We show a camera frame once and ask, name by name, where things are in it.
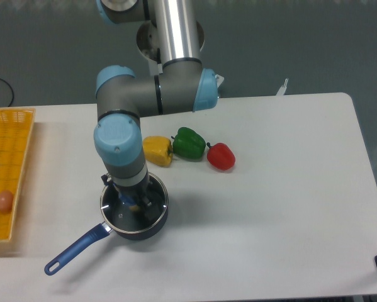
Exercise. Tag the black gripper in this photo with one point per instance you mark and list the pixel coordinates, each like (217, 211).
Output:
(152, 205)

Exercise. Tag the glass pot lid blue knob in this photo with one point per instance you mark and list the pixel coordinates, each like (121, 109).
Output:
(129, 225)

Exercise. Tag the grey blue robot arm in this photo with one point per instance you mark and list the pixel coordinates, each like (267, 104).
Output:
(123, 99)

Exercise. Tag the toasted bread piece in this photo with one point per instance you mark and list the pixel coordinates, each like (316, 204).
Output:
(135, 208)

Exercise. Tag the yellow bell pepper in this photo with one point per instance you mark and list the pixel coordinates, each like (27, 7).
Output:
(158, 150)

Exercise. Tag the green bell pepper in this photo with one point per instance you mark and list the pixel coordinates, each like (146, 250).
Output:
(188, 144)

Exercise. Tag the red bell pepper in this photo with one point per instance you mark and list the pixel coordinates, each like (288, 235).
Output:
(220, 156)

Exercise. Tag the brown egg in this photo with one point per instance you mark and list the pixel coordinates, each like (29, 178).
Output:
(6, 201)

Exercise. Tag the yellow plastic basket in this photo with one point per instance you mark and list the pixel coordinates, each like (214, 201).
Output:
(16, 127)

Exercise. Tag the dark pot blue handle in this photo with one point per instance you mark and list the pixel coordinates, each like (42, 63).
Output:
(95, 234)

